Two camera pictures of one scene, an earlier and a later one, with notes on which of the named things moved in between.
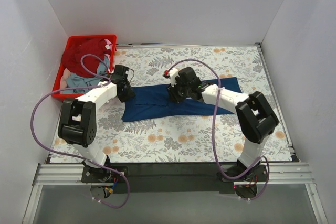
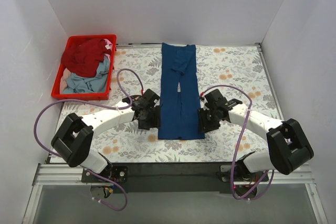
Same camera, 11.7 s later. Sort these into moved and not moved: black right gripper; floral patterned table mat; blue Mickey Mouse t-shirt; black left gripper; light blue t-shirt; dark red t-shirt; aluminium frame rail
Moved: black left gripper; black right gripper; blue Mickey Mouse t-shirt
Not moved: light blue t-shirt; dark red t-shirt; floral patterned table mat; aluminium frame rail
